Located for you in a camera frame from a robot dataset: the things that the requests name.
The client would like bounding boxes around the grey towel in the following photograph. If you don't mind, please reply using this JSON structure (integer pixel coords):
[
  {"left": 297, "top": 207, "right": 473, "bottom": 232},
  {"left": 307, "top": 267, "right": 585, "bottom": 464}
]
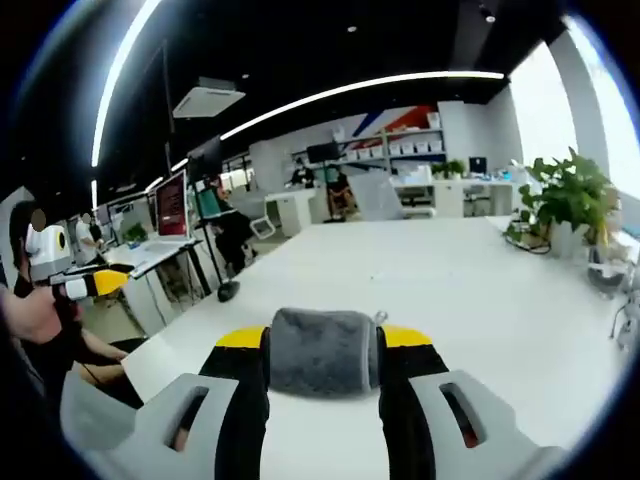
[{"left": 267, "top": 307, "right": 389, "bottom": 401}]

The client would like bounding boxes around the person's left hand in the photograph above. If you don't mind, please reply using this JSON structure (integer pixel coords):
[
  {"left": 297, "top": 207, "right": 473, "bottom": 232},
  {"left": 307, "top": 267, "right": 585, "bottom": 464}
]
[{"left": 14, "top": 288, "right": 77, "bottom": 347}]

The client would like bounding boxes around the person's head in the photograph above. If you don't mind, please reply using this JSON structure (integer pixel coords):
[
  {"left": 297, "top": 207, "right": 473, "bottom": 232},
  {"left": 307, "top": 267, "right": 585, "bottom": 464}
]
[{"left": 8, "top": 199, "right": 42, "bottom": 286}]

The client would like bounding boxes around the white standing desk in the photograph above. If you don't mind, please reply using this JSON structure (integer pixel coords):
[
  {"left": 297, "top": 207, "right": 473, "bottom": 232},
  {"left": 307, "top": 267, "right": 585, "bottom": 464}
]
[{"left": 99, "top": 235, "right": 205, "bottom": 321}]

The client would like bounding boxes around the tiny desk plant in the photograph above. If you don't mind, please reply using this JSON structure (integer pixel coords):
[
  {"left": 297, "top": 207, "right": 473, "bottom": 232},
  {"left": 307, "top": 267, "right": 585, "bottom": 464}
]
[{"left": 122, "top": 222, "right": 150, "bottom": 247}]

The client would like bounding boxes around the red screen monitor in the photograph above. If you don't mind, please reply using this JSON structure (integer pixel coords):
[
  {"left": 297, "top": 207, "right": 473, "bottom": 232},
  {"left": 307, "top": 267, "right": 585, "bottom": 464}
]
[{"left": 153, "top": 169, "right": 190, "bottom": 239}]

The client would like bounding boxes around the person's dark clothed body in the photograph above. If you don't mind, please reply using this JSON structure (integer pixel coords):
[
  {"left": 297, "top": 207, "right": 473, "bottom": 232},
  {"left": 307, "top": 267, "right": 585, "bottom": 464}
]
[{"left": 0, "top": 279, "right": 149, "bottom": 451}]

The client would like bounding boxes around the green board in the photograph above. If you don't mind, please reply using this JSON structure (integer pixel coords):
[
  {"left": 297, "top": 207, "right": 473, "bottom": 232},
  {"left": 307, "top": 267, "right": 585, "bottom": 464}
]
[{"left": 194, "top": 187, "right": 227, "bottom": 221}]

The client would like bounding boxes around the white chair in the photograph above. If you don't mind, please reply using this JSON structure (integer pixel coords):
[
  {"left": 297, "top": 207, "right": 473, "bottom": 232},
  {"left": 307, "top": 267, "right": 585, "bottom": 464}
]
[{"left": 249, "top": 215, "right": 277, "bottom": 242}]

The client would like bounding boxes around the long ceiling light strip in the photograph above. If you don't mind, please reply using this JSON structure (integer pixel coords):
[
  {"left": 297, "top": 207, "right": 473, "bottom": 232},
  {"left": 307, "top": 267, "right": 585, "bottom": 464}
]
[
  {"left": 91, "top": 0, "right": 164, "bottom": 169},
  {"left": 219, "top": 70, "right": 506, "bottom": 142}
]

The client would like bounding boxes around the white cabinet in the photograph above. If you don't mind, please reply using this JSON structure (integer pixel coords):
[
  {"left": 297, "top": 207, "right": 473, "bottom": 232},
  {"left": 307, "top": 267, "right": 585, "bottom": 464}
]
[{"left": 264, "top": 188, "right": 319, "bottom": 237}]

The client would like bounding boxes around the long white counter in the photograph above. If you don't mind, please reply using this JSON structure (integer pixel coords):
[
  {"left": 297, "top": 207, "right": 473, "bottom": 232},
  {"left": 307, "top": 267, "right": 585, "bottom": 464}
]
[{"left": 394, "top": 177, "right": 516, "bottom": 219}]

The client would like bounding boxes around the white tilted board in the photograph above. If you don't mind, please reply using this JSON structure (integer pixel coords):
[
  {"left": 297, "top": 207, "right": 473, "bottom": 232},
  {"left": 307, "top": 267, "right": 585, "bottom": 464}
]
[{"left": 347, "top": 172, "right": 405, "bottom": 221}]

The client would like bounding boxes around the ceiling air conditioner unit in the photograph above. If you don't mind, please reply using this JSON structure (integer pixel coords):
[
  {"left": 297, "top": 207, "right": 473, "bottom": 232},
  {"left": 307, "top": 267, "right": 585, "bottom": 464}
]
[{"left": 172, "top": 77, "right": 247, "bottom": 120}]

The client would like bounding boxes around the white handheld device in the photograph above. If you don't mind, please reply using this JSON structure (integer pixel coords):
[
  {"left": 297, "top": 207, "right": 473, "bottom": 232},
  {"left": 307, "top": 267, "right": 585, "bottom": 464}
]
[{"left": 607, "top": 289, "right": 640, "bottom": 352}]

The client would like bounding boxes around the grey white rounded device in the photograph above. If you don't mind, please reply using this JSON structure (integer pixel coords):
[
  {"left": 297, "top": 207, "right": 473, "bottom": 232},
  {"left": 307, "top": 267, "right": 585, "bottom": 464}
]
[{"left": 586, "top": 244, "right": 627, "bottom": 300}]

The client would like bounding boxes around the small potted green plant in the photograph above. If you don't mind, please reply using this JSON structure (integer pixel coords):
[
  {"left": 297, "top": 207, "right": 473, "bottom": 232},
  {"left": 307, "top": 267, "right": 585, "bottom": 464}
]
[{"left": 432, "top": 158, "right": 467, "bottom": 181}]

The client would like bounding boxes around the black monitor on stand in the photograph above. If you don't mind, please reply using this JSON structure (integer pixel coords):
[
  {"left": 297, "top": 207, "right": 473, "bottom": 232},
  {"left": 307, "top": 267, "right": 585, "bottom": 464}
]
[{"left": 305, "top": 141, "right": 342, "bottom": 165}]

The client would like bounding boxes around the large potted green plant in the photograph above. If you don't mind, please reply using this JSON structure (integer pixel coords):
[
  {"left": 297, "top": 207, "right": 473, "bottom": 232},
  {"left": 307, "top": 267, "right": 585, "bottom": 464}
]
[{"left": 504, "top": 147, "right": 622, "bottom": 259}]

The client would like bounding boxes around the shelf with white bins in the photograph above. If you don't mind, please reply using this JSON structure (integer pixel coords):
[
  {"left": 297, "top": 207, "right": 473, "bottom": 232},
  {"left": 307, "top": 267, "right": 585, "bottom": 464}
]
[{"left": 339, "top": 112, "right": 447, "bottom": 166}]

